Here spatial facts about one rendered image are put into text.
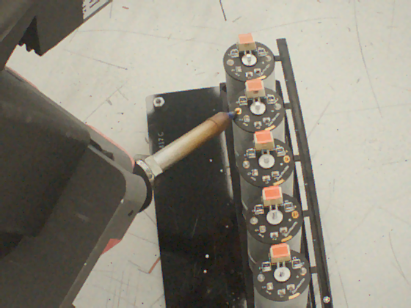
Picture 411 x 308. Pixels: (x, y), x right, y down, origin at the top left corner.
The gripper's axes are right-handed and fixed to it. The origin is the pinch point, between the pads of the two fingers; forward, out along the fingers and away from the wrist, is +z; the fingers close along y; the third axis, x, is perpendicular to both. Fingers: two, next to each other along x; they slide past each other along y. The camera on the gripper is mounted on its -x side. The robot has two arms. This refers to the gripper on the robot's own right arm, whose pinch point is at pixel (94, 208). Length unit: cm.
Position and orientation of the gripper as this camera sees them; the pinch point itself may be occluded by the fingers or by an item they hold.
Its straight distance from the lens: 36.0
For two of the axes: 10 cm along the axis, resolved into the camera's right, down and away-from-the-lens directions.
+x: -5.2, 8.5, 0.7
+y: -7.7, -5.1, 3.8
